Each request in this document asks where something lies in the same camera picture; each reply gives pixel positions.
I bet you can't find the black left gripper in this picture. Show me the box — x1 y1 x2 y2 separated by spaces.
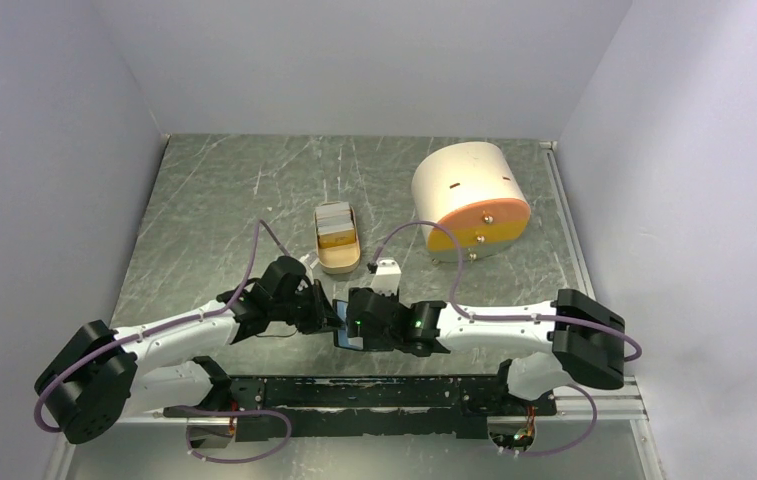
271 278 346 335

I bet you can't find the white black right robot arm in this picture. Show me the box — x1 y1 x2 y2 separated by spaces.
334 288 626 414

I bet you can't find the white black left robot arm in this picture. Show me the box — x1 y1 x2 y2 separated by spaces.
35 256 343 444

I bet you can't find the beige oval card tray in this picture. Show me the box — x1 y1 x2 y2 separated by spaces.
313 201 361 274

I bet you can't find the stack of credit cards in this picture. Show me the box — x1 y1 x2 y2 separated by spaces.
314 202 354 236

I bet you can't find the cream cylindrical drawer box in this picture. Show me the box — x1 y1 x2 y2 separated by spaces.
411 141 531 262

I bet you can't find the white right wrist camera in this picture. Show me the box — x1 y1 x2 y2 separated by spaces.
367 258 401 297

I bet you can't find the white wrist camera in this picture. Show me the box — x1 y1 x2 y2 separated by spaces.
367 258 401 297
298 252 319 274

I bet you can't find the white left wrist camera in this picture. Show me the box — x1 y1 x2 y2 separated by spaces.
298 252 319 274

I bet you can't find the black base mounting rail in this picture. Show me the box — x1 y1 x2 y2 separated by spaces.
165 374 557 442

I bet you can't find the aluminium extrusion rail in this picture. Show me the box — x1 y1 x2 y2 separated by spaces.
537 141 664 479

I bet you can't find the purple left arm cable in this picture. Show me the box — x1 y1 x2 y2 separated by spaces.
34 219 293 465

